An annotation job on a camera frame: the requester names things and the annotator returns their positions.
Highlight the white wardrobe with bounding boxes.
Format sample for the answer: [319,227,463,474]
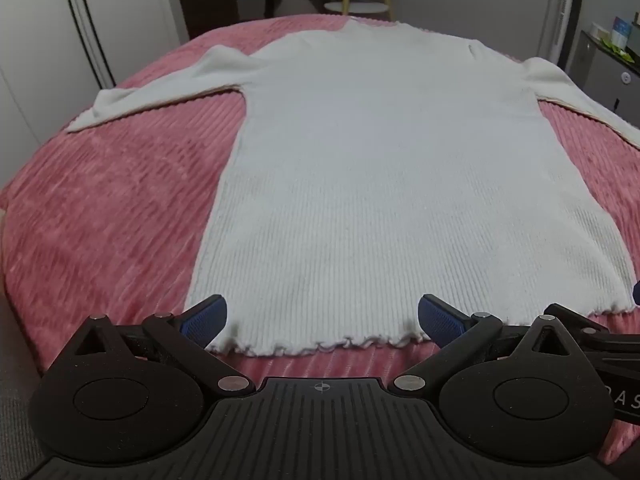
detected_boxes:
[0,0,182,166]

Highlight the white ribbed knit sweater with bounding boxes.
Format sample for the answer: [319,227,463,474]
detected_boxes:
[65,22,640,358]

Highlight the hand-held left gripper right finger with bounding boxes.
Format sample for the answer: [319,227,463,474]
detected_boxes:
[394,293,577,395]

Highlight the grey cabinet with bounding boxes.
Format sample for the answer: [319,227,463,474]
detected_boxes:
[566,30,640,113]

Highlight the pink ribbed blanket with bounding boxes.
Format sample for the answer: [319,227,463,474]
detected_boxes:
[0,14,640,468]

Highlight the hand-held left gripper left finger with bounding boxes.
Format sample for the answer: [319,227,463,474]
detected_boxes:
[70,294,257,397]

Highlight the white tower fan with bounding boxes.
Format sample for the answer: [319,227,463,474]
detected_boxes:
[536,0,587,70]

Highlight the blue box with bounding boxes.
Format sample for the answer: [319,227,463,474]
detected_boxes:
[611,16,634,49]

